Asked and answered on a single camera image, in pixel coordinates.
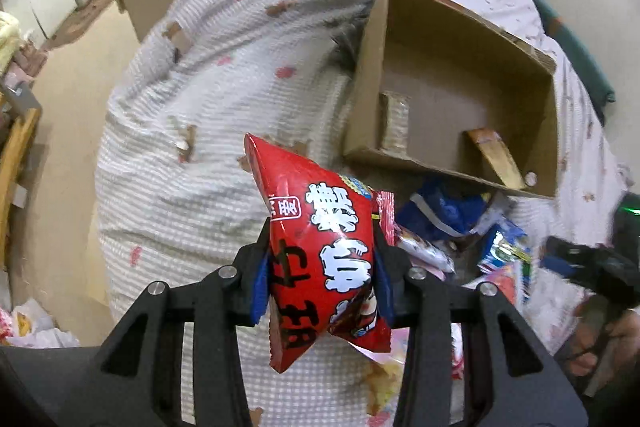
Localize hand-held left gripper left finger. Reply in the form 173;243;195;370
92;219;273;427

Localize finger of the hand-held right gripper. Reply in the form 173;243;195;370
539;236;603;282

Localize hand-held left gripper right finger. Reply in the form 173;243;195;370
373;228;588;427

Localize red snack bag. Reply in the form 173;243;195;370
243;133;397;374

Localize dark blue snack bag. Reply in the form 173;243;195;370
397;177;493;242

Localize cardboard box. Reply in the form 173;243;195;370
342;0;560;200

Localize person's right hand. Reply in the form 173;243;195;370
565;294;640;398

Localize white pink snack packet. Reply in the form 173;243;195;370
397;227;456;275

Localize blue white snack bag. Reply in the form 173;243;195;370
477;219;533;278

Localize red pink snack packet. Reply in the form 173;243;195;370
465;269;531;308

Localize orange snack pack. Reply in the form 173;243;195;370
465;128;527;190

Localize brown biscuit pack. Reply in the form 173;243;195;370
378;91;412;154

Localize plastic bags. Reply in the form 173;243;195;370
0;299;81;349

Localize wooden chair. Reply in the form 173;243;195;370
0;82;43;269

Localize brown rug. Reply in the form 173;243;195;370
49;0;119;52

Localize yellow cloth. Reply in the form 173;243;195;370
0;12;22;74

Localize teal bed frame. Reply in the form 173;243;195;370
517;0;617;104

